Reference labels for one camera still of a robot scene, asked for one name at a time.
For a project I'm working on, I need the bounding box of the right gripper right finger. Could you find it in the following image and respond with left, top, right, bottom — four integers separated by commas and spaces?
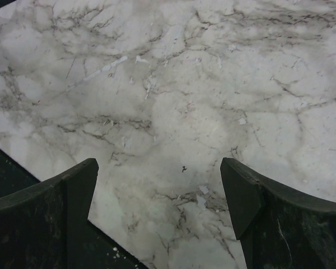
220, 157, 336, 268

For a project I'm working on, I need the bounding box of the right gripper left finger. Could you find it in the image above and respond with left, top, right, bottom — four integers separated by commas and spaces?
0, 158, 99, 268

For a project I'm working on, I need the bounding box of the black mounting base bar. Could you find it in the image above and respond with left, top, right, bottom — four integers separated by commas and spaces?
0, 149, 143, 268

